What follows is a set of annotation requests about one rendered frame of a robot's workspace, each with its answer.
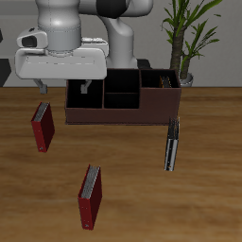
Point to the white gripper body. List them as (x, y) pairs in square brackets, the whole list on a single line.
[(63, 67)]

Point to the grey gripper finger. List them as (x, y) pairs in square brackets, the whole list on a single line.
[(42, 88), (84, 87)]

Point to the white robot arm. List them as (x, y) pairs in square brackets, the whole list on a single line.
[(118, 41)]

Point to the red book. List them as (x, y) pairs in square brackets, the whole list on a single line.
[(45, 129), (93, 201)]

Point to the dark brown desk caddy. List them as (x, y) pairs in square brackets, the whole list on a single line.
[(157, 104)]

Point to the black and silver book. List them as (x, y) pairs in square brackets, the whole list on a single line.
[(171, 148)]

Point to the black angular object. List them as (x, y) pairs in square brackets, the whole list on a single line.
[(3, 72)]

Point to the green pot plant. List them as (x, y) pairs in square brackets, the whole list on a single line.
[(177, 41)]

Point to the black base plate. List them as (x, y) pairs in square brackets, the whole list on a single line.
[(144, 64)]

